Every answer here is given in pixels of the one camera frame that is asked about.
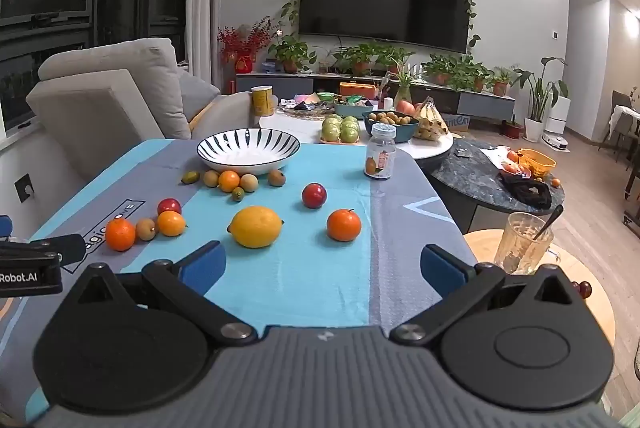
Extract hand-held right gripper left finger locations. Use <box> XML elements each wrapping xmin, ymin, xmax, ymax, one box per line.
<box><xmin>65</xmin><ymin>240</ymin><xmax>258</xmax><ymax>349</ymax></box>

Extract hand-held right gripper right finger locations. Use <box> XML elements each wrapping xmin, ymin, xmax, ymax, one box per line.
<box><xmin>389</xmin><ymin>244</ymin><xmax>583</xmax><ymax>349</ymax></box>

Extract orange mandarin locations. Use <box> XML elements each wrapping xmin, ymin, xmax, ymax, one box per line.
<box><xmin>105</xmin><ymin>218</ymin><xmax>137</xmax><ymax>252</ymax></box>
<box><xmin>327</xmin><ymin>209</ymin><xmax>362</xmax><ymax>242</ymax></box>
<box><xmin>156</xmin><ymin>211</ymin><xmax>188</xmax><ymax>237</ymax></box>

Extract yellow lemon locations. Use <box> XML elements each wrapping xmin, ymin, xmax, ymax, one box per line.
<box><xmin>228</xmin><ymin>206</ymin><xmax>284</xmax><ymax>249</ymax></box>

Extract striped white ceramic bowl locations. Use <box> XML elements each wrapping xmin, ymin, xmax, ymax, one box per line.
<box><xmin>196</xmin><ymin>128</ymin><xmax>302</xmax><ymax>173</ymax></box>

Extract pile of small tan fruits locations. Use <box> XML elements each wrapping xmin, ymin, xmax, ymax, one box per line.
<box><xmin>367</xmin><ymin>110</ymin><xmax>416</xmax><ymax>127</ymax></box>

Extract round wooden stool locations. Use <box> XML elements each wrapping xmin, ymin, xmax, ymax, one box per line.
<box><xmin>462</xmin><ymin>228</ymin><xmax>617</xmax><ymax>359</ymax></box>

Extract clear drinking glass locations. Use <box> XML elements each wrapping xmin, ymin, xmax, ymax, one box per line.
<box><xmin>494</xmin><ymin>212</ymin><xmax>555</xmax><ymax>276</ymax></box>

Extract dark marble round table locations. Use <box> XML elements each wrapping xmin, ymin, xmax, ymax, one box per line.
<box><xmin>430</xmin><ymin>138</ymin><xmax>566</xmax><ymax>233</ymax></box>

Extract black cloth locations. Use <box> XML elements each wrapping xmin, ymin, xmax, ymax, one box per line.
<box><xmin>499</xmin><ymin>170</ymin><xmax>553</xmax><ymax>209</ymax></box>

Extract white paper sheet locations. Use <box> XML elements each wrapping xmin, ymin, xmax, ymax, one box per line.
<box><xmin>477</xmin><ymin>145</ymin><xmax>516</xmax><ymax>169</ymax></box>

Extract clear jar with orange label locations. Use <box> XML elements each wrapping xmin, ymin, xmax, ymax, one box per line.
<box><xmin>364</xmin><ymin>124</ymin><xmax>397</xmax><ymax>181</ymax></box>

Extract dark blue bowl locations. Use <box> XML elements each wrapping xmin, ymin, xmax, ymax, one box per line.
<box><xmin>362</xmin><ymin>110</ymin><xmax>420</xmax><ymax>143</ymax></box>

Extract orange plastic basket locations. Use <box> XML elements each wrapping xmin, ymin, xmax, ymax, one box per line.
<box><xmin>517</xmin><ymin>149</ymin><xmax>557</xmax><ymax>181</ymax></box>

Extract beige sofa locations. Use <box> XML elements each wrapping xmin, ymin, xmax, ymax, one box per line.
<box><xmin>25</xmin><ymin>38</ymin><xmax>253</xmax><ymax>181</ymax></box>

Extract cardboard box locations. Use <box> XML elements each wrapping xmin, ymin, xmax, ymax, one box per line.
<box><xmin>442</xmin><ymin>114</ymin><xmax>472</xmax><ymax>133</ymax></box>

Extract bunch of bananas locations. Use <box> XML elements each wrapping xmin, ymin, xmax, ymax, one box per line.
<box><xmin>414</xmin><ymin>96</ymin><xmax>451</xmax><ymax>143</ymax></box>

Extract small plant in red pot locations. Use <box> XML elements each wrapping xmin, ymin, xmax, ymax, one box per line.
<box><xmin>502</xmin><ymin>115</ymin><xmax>526</xmax><ymax>139</ymax></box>

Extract white oval coffee table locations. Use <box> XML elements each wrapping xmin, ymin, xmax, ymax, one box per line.
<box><xmin>259</xmin><ymin>105</ymin><xmax>455</xmax><ymax>159</ymax></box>

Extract grey cushion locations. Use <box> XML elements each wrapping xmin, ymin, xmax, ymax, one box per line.
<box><xmin>177</xmin><ymin>70</ymin><xmax>222</xmax><ymax>123</ymax></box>

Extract cluster of green apples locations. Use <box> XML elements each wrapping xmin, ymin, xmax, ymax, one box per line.
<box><xmin>320</xmin><ymin>115</ymin><xmax>361</xmax><ymax>145</ymax></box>

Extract yellow can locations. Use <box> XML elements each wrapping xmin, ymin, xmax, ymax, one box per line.
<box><xmin>251</xmin><ymin>85</ymin><xmax>275</xmax><ymax>117</ymax></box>

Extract spider plant in glass vase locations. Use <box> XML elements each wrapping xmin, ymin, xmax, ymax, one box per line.
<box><xmin>385</xmin><ymin>60</ymin><xmax>426</xmax><ymax>106</ymax></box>

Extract teal tray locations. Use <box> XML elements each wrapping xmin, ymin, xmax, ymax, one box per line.
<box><xmin>332</xmin><ymin>98</ymin><xmax>376</xmax><ymax>119</ymax></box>

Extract glass plate of snacks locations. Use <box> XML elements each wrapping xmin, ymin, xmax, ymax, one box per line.
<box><xmin>277</xmin><ymin>96</ymin><xmax>333</xmax><ymax>117</ymax></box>

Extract white robot vacuum dock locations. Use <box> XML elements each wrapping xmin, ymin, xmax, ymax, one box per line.
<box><xmin>542</xmin><ymin>96</ymin><xmax>583</xmax><ymax>153</ymax></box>

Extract potted green plant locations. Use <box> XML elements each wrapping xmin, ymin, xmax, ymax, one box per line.
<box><xmin>422</xmin><ymin>54</ymin><xmax>466</xmax><ymax>86</ymax></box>
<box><xmin>457</xmin><ymin>58</ymin><xmax>493</xmax><ymax>93</ymax></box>
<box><xmin>332</xmin><ymin>42</ymin><xmax>386</xmax><ymax>76</ymax></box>
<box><xmin>490</xmin><ymin>66</ymin><xmax>521</xmax><ymax>97</ymax></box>
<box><xmin>267</xmin><ymin>35</ymin><xmax>317</xmax><ymax>73</ymax></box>
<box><xmin>375</xmin><ymin>45</ymin><xmax>416</xmax><ymax>76</ymax></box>

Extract grey television cabinet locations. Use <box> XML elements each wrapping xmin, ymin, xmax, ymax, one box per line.
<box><xmin>235</xmin><ymin>70</ymin><xmax>516</xmax><ymax>121</ymax></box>

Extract tall plant in white pot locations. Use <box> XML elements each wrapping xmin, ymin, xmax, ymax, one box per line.
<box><xmin>512</xmin><ymin>56</ymin><xmax>570</xmax><ymax>143</ymax></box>

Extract orange box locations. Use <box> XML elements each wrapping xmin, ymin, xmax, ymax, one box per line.
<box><xmin>339</xmin><ymin>82</ymin><xmax>380</xmax><ymax>98</ymax></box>

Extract red flowers in red vase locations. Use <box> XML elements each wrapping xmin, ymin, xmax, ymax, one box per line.
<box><xmin>217</xmin><ymin>20</ymin><xmax>281</xmax><ymax>73</ymax></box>

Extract dark dining chair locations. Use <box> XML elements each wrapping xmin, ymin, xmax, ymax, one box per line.
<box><xmin>597</xmin><ymin>90</ymin><xmax>633</xmax><ymax>161</ymax></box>

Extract dark wall socket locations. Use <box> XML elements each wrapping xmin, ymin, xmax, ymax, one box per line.
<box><xmin>15</xmin><ymin>174</ymin><xmax>35</xmax><ymax>203</ymax></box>

